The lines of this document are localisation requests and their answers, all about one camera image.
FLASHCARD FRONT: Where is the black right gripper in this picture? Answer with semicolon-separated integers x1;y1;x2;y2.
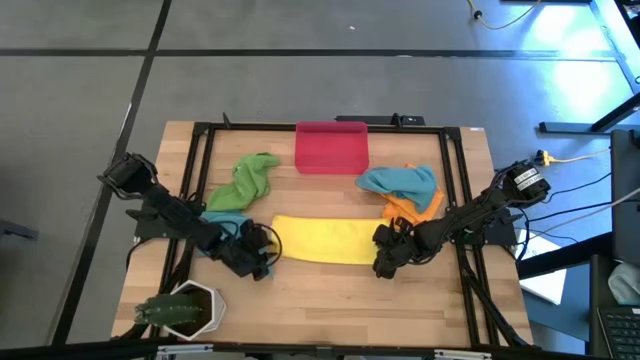
371;218;426;280

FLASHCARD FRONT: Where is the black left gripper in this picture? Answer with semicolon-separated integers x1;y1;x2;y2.
209;218;276;282

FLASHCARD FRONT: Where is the teal microfiber towel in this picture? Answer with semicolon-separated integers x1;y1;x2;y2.
354;165;439;214

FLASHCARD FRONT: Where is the yellow microfiber towel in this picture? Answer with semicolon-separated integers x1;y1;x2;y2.
270;214;390;266

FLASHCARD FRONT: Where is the orange microfiber towel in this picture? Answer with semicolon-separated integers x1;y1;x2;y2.
380;162;446;227

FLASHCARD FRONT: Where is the green microfiber towel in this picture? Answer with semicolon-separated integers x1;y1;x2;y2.
205;152;282;213

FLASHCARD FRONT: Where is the red plastic basket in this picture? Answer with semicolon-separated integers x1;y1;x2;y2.
293;120;371;176

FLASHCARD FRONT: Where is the light blue tagged towel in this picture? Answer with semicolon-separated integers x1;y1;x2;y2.
196;210;275;280

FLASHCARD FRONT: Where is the cactus in white hexagonal pot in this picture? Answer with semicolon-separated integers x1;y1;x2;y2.
133;279;228;343

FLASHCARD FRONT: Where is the white board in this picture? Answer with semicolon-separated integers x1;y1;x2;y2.
516;228;569;307

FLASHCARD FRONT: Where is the yellow power plug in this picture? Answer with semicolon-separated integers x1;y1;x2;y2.
533;148;557;168

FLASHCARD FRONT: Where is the black desk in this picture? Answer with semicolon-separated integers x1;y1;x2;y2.
587;252;640;360

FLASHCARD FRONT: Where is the grey floor object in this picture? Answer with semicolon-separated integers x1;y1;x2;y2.
0;218;40;242

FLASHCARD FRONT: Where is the pale crumpled cloth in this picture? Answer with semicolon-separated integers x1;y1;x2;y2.
606;261;640;307

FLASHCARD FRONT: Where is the black keyboard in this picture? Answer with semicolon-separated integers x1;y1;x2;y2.
596;305;640;360

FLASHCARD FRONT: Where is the silver bracket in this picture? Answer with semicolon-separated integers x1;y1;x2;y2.
156;343;215;357
432;348;494;360

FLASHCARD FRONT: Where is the black aluminium table frame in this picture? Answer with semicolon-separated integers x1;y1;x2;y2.
112;119;535;351

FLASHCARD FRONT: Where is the black device with cables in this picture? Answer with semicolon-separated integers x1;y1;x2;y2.
334;112;427;128

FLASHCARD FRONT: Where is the white power cable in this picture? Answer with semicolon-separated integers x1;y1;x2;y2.
552;146;612;166

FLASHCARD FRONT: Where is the black desk leg frame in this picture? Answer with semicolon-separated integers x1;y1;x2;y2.
538;91;640;135

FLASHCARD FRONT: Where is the yellow floor cable with plug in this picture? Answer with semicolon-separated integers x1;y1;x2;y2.
465;0;544;31

